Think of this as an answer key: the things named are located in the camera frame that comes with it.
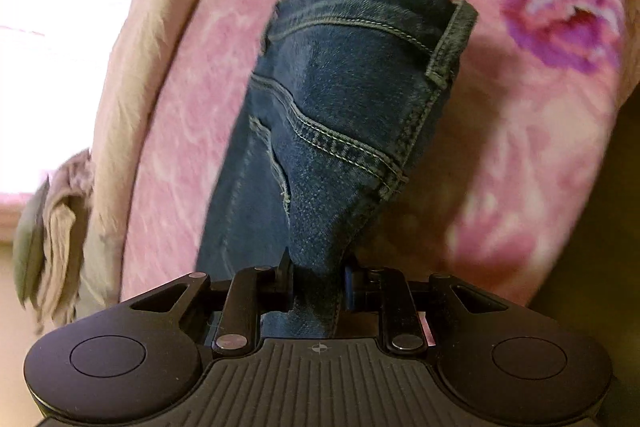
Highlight folded grey-green cloth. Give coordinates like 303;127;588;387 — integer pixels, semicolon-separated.
11;174;51;305

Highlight grey and pink quilt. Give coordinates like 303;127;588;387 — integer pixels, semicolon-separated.
75;0;223;323

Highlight blue jeans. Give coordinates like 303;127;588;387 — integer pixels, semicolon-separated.
195;0;478;340

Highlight folded pink beige blankets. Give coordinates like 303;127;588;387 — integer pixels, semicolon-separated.
37;149;96;333

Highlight pink floral bedsheet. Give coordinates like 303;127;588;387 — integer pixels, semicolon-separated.
120;0;631;308

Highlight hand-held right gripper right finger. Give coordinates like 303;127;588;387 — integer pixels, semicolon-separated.
344;256;507;355

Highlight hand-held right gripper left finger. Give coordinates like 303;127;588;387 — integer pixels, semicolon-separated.
130;248;295;355

